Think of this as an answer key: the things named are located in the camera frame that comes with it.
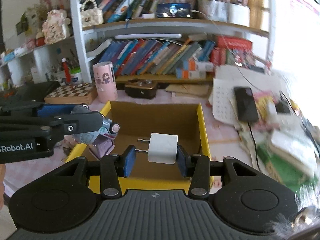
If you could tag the wooden chess board box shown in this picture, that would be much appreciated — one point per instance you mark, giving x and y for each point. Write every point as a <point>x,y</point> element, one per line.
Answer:
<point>73,94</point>

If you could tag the black electronic keyboard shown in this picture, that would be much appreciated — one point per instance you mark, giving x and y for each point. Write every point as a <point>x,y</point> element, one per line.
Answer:
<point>29,92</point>

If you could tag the white bookshelf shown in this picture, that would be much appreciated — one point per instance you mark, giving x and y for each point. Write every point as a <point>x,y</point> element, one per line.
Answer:
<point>85,39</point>

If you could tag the orange white medicine box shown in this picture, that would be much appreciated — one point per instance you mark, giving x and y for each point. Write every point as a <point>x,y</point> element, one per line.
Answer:
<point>200,66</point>
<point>190,74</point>

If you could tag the cream quilted handbag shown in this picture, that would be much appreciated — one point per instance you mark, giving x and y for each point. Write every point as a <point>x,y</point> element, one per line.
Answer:
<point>91,17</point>

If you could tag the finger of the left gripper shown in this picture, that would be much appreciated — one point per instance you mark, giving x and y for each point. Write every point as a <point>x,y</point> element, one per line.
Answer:
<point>35,109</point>
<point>54,128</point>

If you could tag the red white pen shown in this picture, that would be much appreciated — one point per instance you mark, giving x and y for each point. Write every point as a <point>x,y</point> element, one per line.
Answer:
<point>66,70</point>

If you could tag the white green lidded jar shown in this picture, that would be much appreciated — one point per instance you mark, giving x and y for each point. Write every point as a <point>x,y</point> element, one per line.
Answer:
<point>76,76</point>

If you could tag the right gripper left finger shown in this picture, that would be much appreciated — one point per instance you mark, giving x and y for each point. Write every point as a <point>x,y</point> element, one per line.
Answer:
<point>112,167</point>

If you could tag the black smartphone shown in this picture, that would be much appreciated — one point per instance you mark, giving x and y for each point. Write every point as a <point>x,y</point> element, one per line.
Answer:
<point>245,105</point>

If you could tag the grey purple toy car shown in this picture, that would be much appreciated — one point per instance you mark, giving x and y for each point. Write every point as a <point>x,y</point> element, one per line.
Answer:
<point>100,132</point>

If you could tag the black binder clip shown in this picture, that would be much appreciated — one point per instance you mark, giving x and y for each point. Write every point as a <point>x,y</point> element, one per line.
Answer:
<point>67,151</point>

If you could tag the green book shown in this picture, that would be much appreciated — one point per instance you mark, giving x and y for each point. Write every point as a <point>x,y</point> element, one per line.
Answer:
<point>282,171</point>

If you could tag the yellow cardboard box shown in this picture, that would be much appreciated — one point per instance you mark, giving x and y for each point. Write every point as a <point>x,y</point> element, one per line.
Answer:
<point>156,130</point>

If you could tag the pink floral decorated figure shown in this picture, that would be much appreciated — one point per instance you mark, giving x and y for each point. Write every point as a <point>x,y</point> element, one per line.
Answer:
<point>56,26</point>

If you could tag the pink checkered tablecloth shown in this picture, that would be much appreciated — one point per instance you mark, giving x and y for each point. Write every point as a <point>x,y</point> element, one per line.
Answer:
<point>223,141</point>

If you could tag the red book box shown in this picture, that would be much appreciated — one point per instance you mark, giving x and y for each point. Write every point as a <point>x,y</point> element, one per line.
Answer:
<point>233,43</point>

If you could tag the white power plug adapter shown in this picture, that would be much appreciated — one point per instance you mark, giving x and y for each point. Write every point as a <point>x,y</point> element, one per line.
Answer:
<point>162,148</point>

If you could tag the phone with lit screen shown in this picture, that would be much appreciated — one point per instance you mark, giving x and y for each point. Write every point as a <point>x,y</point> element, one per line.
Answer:
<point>173,10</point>

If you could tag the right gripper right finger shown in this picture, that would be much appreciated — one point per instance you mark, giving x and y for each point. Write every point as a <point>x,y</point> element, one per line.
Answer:
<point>197,168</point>

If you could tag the pink cylindrical canister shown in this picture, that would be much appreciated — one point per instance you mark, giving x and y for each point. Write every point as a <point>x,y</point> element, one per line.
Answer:
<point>105,81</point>

